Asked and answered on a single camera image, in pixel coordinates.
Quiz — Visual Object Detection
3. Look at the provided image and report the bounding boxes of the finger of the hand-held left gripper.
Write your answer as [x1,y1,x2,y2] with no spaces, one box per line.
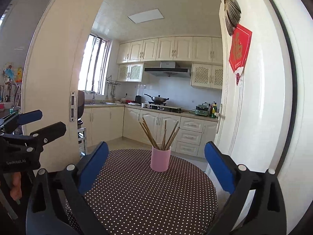
[0,110,43,134]
[0,121,67,153]

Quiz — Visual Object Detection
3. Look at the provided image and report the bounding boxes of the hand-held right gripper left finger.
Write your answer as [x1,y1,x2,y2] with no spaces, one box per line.
[26,141,109,235]

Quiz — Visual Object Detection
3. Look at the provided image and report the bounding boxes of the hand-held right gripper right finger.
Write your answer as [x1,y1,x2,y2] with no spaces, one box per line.
[204,141,286,235]

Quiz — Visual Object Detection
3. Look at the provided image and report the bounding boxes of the pink cup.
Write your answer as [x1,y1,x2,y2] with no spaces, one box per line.
[150,146,172,172]

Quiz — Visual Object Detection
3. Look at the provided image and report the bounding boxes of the bunch of wooden chopsticks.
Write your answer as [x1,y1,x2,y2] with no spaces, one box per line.
[139,117,181,150]

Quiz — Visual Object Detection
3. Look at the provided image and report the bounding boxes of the hanging kitchen utensils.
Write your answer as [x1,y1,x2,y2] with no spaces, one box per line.
[106,75,121,102]

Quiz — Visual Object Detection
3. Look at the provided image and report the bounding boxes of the person's left hand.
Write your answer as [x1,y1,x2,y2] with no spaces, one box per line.
[10,172,23,201]

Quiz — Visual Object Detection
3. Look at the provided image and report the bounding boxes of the metal rack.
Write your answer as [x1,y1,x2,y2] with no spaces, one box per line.
[77,127,88,156]

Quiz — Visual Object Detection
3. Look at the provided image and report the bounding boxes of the metal door strike plate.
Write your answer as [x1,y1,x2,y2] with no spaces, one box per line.
[69,91,76,123]

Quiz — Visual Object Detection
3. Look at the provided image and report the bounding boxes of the black rice cooker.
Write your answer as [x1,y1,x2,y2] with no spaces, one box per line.
[78,90,85,128]

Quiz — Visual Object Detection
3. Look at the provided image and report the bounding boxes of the kitchen sink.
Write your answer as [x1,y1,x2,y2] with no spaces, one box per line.
[84,101,117,106]

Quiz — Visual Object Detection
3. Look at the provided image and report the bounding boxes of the cream lower kitchen cabinets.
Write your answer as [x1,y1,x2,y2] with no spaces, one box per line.
[83,105,219,158]

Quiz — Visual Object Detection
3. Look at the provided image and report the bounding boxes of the cream kitchen cabinets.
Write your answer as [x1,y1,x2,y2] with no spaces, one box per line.
[116,36,223,89]
[83,105,219,158]

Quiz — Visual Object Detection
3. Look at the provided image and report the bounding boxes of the brown polka dot tablecloth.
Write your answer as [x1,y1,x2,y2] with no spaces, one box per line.
[66,149,218,235]

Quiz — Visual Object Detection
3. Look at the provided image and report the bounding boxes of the green countertop appliance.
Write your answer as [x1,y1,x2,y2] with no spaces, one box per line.
[195,102,209,117]

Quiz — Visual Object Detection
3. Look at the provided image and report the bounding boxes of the window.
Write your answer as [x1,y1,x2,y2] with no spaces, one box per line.
[78,33,112,96]

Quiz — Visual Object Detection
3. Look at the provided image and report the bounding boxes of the gas stove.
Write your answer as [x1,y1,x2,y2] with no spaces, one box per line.
[146,103,184,113]

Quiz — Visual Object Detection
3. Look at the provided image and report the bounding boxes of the black wok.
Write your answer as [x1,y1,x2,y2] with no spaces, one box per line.
[144,93,170,104]

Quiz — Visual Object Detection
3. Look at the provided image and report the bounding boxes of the white door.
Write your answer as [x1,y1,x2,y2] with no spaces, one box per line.
[204,0,313,235]

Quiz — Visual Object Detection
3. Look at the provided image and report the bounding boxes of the range hood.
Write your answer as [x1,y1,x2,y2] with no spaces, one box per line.
[144,62,192,77]

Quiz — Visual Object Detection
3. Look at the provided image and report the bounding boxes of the red paper door decoration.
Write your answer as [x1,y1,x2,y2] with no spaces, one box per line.
[228,24,253,86]

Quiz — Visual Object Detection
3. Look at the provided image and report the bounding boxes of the cream upper kitchen cabinets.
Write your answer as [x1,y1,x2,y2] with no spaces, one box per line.
[116,36,223,89]

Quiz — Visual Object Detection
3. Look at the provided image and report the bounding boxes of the ceiling light panel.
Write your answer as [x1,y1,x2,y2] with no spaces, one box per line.
[127,8,165,24]

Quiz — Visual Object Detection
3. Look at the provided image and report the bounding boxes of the grey fan ornament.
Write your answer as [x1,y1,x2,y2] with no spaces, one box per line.
[223,0,242,35]

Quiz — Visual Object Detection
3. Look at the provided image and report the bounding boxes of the colourful wall decoration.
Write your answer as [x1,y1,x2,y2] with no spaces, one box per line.
[2,64,23,82]

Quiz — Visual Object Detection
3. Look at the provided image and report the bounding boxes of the door handle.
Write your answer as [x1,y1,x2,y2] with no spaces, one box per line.
[216,103,223,135]

